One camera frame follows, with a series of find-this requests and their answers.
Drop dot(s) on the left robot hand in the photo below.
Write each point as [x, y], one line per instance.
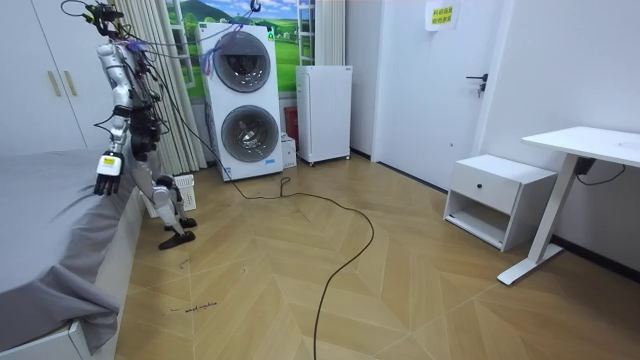
[110, 167]

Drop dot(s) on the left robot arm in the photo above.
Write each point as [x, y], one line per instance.
[120, 90]

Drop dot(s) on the robot body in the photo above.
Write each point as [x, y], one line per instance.
[142, 131]

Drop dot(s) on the robot legs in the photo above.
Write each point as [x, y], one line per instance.
[163, 198]

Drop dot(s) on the beige pleated curtain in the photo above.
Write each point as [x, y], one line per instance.
[181, 125]

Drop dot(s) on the white slatted basket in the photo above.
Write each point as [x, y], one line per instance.
[188, 196]

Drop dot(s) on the grey bed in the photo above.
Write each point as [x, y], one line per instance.
[40, 225]

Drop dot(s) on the white wardrobe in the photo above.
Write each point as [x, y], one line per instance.
[30, 75]

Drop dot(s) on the white washing machine tower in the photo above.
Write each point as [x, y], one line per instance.
[260, 100]

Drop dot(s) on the small white box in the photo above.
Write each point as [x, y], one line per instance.
[288, 153]

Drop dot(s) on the red box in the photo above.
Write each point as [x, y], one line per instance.
[291, 122]

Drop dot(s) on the white fridge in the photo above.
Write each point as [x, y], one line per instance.
[325, 115]

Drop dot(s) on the white curtain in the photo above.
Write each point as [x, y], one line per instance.
[330, 30]

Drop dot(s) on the white door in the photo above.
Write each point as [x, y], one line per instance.
[425, 110]

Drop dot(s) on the white nightstand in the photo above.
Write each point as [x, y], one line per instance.
[500, 185]

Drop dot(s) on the black desk control box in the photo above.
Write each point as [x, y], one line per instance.
[584, 165]

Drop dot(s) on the white desk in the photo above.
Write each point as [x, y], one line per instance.
[590, 142]

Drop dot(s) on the landscape wall poster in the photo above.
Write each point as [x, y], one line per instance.
[287, 55]

